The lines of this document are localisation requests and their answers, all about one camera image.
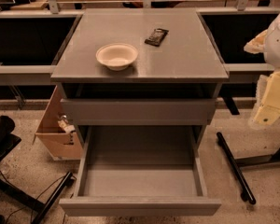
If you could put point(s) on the grey drawer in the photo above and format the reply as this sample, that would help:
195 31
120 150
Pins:
139 111
140 171

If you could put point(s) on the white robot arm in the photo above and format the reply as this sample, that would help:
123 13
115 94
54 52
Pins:
266 110

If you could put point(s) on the grey top drawer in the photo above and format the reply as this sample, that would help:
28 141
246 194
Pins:
139 111

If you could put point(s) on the grey drawer cabinet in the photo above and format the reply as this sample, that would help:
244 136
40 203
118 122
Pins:
185 66

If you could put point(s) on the white paper bowl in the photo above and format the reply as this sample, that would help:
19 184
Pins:
116 56

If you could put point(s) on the black snack packet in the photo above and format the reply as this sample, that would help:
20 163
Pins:
156 37

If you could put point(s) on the wooden box on floor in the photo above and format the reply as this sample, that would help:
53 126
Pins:
60 144

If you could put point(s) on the black office chair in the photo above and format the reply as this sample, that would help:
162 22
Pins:
8 140

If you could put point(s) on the black stand leg right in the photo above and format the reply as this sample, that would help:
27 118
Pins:
238 164

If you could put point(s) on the black stand leg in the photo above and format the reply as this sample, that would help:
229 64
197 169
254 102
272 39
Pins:
238 164
34 204

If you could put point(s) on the black stand leg left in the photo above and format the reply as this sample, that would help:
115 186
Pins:
34 204

